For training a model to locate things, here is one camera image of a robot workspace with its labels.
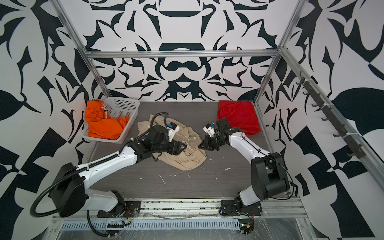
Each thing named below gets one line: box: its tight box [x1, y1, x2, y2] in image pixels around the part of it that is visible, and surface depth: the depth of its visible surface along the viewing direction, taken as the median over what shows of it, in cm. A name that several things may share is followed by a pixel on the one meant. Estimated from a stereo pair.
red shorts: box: [217, 100, 262, 135], surface depth 113 cm
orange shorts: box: [85, 99, 130, 140], surface depth 96 cm
